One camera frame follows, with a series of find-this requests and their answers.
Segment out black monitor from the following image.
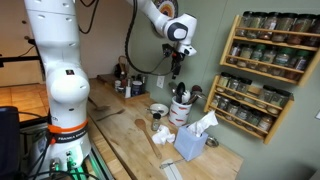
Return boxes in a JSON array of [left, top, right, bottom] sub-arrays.
[[0, 106, 21, 180]]

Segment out small white bowl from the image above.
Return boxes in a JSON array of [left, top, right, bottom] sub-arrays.
[[149, 103, 170, 118]]

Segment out dark pepper mill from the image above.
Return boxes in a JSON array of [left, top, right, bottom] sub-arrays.
[[141, 74, 148, 95]]

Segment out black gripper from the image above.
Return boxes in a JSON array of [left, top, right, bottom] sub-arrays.
[[170, 51, 187, 80]]

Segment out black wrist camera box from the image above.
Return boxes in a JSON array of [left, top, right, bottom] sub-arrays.
[[162, 43, 173, 58]]

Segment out glass shaker jar black lid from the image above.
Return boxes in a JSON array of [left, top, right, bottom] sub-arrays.
[[150, 112, 162, 132]]

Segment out crumpled white tissue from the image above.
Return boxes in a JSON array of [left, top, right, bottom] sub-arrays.
[[151, 124, 176, 146]]

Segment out large wooden spice rack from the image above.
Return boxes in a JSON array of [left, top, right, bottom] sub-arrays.
[[219, 14, 320, 88]]

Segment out black bottle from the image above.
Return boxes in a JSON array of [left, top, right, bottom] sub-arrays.
[[114, 63, 123, 80]]

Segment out steel salt grinder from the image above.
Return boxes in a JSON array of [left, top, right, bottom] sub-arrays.
[[124, 78, 132, 99]]

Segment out grey metal spatula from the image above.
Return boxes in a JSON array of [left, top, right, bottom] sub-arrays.
[[96, 109, 126, 122]]

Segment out small wooden spice rack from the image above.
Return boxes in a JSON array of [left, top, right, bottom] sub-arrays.
[[203, 74, 296, 145]]

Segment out small brown cardboard box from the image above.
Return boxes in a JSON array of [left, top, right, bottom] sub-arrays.
[[247, 85, 262, 98]]

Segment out white flat strip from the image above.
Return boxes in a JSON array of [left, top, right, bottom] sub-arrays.
[[162, 159, 184, 180]]

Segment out wooden spice tray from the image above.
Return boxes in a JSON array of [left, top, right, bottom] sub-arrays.
[[96, 73, 151, 103]]

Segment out small metal spoon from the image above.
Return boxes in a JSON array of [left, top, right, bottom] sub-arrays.
[[145, 107, 164, 114]]

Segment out dark can white label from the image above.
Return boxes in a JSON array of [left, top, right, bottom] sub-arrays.
[[130, 80, 144, 98]]

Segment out glass spice jar black lid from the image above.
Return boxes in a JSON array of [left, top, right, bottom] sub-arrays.
[[245, 109, 263, 132], [258, 85, 276, 107], [234, 77, 253, 101], [261, 12, 280, 41], [240, 10, 254, 37], [237, 44, 254, 69], [304, 15, 320, 48], [256, 114, 274, 136], [249, 12, 268, 39], [225, 100, 241, 121], [271, 13, 296, 43], [288, 14, 314, 46], [228, 43, 242, 65], [266, 89, 291, 116], [210, 94, 222, 108], [226, 75, 241, 97], [216, 72, 232, 93], [234, 104, 251, 126], [216, 97, 231, 113]]

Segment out wooden spoon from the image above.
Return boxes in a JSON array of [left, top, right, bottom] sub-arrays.
[[134, 118, 163, 160]]

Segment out white tissue in box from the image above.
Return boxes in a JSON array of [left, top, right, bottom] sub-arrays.
[[186, 110, 219, 138]]

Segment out dark brown spoon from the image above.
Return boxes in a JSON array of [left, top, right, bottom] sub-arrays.
[[188, 84, 203, 105]]

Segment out small metal dish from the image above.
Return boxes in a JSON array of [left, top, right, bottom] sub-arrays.
[[204, 136, 220, 149]]

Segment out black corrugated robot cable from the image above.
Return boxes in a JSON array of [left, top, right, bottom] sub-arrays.
[[124, 0, 178, 78]]

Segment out metal turner spatula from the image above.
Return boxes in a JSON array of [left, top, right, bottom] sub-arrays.
[[87, 97, 111, 113]]

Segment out blue tissue box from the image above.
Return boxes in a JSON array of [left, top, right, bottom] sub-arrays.
[[173, 124, 209, 163]]

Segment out black stand bar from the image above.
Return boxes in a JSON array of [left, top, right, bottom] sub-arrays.
[[0, 54, 38, 68]]

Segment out metal ladle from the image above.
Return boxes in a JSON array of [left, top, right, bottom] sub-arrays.
[[168, 81, 178, 98]]

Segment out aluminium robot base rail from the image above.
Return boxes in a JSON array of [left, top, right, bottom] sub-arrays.
[[74, 143, 116, 180]]

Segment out white wall outlet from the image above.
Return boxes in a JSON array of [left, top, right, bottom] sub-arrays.
[[156, 75, 166, 90]]

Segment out white red-marked utensil holder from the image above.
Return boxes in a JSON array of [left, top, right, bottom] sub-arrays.
[[168, 95, 193, 128]]

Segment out glass spice jar green lid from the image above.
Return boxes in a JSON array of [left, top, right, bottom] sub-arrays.
[[286, 50, 311, 81], [248, 44, 266, 71], [259, 46, 278, 74], [270, 48, 294, 77]]

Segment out white plastic spoon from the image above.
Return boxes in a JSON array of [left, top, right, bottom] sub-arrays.
[[181, 89, 192, 104]]

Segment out colourful decorative wall plate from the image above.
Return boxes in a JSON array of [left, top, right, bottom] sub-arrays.
[[159, 0, 179, 20]]

